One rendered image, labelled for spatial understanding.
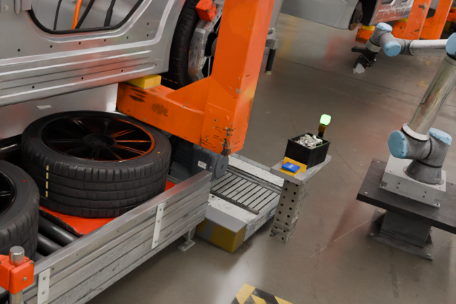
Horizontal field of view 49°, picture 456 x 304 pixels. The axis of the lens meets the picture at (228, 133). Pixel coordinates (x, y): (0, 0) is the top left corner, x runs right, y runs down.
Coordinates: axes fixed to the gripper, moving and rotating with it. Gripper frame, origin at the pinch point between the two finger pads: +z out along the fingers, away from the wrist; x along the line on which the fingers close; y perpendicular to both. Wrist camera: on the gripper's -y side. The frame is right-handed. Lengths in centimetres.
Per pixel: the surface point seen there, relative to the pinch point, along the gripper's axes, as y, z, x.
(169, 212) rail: 32, 17, -161
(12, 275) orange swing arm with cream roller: 50, -23, -238
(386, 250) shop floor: 94, 43, -46
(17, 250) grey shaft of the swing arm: 45, -26, -235
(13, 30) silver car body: -25, -46, -208
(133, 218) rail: 35, 3, -185
